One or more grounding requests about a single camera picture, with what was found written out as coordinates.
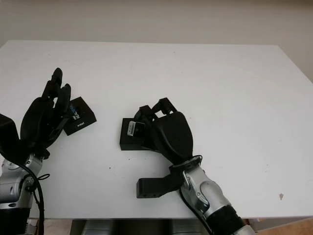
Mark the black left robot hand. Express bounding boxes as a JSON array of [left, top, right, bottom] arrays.
[[20, 68, 72, 159]]

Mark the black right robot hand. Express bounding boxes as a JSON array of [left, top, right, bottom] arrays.
[[134, 97, 195, 165]]

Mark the small silver cube camera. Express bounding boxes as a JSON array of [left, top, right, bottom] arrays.
[[127, 120, 146, 138]]

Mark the black box lid intel print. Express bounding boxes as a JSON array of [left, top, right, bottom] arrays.
[[63, 96, 97, 137]]

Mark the dark grey robot torso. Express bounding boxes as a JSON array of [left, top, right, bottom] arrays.
[[70, 219, 203, 235]]

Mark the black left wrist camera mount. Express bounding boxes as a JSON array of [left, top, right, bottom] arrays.
[[0, 113, 22, 167]]

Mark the black camera box base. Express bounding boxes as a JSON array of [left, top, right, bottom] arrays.
[[119, 117, 149, 151]]

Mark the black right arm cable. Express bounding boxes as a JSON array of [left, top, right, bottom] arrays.
[[179, 186, 208, 218]]

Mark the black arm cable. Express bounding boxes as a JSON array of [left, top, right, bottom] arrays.
[[18, 161, 51, 235], [179, 186, 208, 218]]

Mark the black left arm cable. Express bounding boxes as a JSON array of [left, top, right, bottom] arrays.
[[18, 161, 51, 235]]

